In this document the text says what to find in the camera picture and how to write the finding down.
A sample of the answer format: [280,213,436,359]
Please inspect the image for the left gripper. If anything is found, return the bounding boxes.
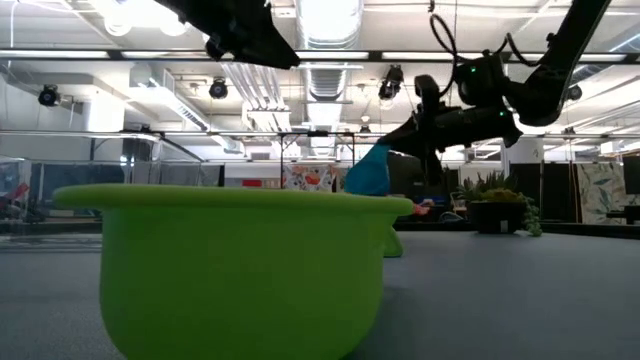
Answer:
[154,0,301,70]

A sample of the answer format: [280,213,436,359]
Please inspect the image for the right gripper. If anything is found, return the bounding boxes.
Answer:
[379,107,524,186]

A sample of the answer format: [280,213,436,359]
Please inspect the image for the blue measuring cup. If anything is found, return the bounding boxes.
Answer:
[343,143,392,197]

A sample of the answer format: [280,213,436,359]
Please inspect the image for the green measuring cup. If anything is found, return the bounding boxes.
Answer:
[53,183,415,360]

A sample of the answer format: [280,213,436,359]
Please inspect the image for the black monitor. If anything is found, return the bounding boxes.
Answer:
[622,154,640,196]
[389,152,452,201]

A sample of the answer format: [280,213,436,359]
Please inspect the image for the black planter with succulents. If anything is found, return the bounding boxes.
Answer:
[452,169,545,238]

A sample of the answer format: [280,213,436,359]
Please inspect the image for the floral cloth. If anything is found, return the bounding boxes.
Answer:
[282,163,346,193]

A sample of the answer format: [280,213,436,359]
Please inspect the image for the black partition panel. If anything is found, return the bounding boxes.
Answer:
[508,161,579,225]

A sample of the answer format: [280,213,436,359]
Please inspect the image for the leaf patterned panel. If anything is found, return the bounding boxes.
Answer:
[576,162,626,225]

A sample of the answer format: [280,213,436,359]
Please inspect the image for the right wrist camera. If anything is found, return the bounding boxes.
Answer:
[413,73,442,112]

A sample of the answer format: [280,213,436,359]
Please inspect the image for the grey horizontal rail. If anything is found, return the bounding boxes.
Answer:
[159,130,640,141]

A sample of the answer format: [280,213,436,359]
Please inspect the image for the black overhead frame bar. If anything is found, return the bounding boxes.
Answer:
[0,48,640,64]

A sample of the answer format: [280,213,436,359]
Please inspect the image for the black metal stand frame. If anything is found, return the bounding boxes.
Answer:
[278,130,357,190]

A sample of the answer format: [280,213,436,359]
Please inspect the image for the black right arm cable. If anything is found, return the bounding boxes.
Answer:
[428,13,461,69]

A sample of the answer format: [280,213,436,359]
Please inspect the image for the black table edge rail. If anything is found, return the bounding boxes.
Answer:
[393,221,640,240]

